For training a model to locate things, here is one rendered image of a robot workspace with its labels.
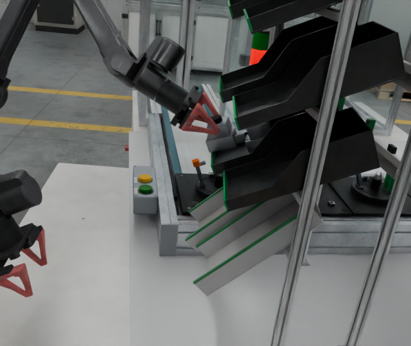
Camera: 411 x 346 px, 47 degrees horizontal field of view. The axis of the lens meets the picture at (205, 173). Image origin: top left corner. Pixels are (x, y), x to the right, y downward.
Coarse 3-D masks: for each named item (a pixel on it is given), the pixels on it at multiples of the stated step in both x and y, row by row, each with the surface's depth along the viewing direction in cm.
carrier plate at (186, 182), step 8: (176, 176) 146; (184, 176) 146; (192, 176) 147; (176, 184) 143; (184, 184) 142; (192, 184) 142; (184, 192) 137; (192, 192) 137; (184, 200) 133; (192, 200) 133; (200, 200) 133; (184, 208) 129
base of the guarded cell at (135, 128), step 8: (136, 96) 253; (136, 104) 240; (344, 104) 278; (136, 112) 230; (136, 120) 219; (136, 128) 210; (144, 128) 211; (376, 136) 232; (384, 136) 233; (392, 136) 234; (400, 136) 235; (128, 144) 245
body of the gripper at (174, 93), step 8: (168, 80) 100; (160, 88) 98; (168, 88) 98; (176, 88) 99; (192, 88) 102; (160, 96) 99; (168, 96) 98; (176, 96) 99; (184, 96) 99; (160, 104) 101; (168, 104) 99; (176, 104) 99; (184, 104) 96; (176, 112) 100; (176, 120) 98
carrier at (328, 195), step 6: (324, 186) 150; (324, 192) 146; (330, 192) 146; (324, 198) 142; (330, 198) 142; (336, 198) 143; (318, 204) 138; (324, 204) 139; (336, 204) 140; (342, 204) 140; (324, 210) 135; (330, 210) 136; (336, 210) 136; (342, 210) 136; (348, 210) 137
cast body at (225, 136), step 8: (216, 120) 101; (224, 120) 101; (224, 128) 100; (232, 128) 104; (208, 136) 105; (216, 136) 101; (224, 136) 101; (232, 136) 101; (240, 136) 102; (208, 144) 103; (216, 144) 102; (224, 144) 102; (232, 144) 102
